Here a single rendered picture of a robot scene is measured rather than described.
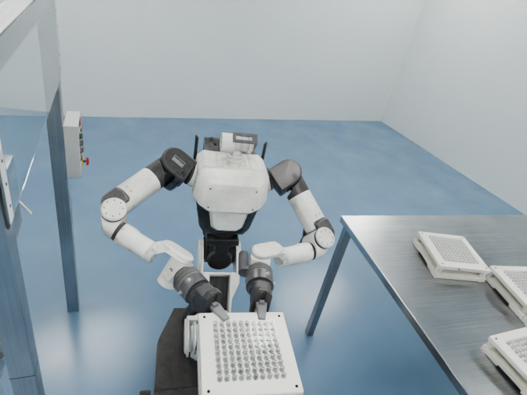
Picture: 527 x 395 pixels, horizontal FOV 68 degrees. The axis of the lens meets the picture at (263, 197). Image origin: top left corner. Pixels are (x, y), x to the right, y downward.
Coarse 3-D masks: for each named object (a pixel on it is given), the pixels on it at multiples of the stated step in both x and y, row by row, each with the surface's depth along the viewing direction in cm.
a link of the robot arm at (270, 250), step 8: (256, 248) 129; (264, 248) 130; (272, 248) 131; (280, 248) 132; (256, 256) 128; (264, 256) 128; (272, 256) 129; (280, 256) 131; (288, 256) 135; (280, 264) 136
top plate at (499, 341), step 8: (520, 328) 144; (496, 336) 138; (504, 336) 139; (512, 336) 140; (520, 336) 140; (496, 344) 135; (504, 344) 136; (504, 352) 133; (512, 352) 133; (512, 360) 130; (520, 360) 131; (520, 368) 128
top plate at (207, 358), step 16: (208, 320) 107; (240, 320) 109; (256, 320) 110; (272, 320) 111; (208, 336) 102; (272, 336) 106; (288, 336) 107; (208, 352) 98; (288, 352) 103; (208, 368) 95; (272, 368) 98; (288, 368) 99; (208, 384) 91; (224, 384) 92; (240, 384) 93; (256, 384) 94; (272, 384) 94; (288, 384) 95
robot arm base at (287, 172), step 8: (288, 160) 146; (272, 168) 145; (280, 168) 145; (288, 168) 145; (296, 168) 145; (272, 176) 145; (280, 176) 145; (288, 176) 145; (296, 176) 145; (272, 184) 152; (280, 184) 144; (288, 184) 144; (280, 192) 149
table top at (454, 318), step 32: (352, 224) 195; (384, 224) 201; (416, 224) 207; (448, 224) 213; (480, 224) 220; (512, 224) 228; (384, 256) 178; (416, 256) 183; (480, 256) 193; (512, 256) 198; (416, 288) 163; (448, 288) 167; (480, 288) 171; (416, 320) 148; (448, 320) 151; (480, 320) 154; (512, 320) 158; (448, 352) 137; (480, 352) 140; (480, 384) 128; (512, 384) 131
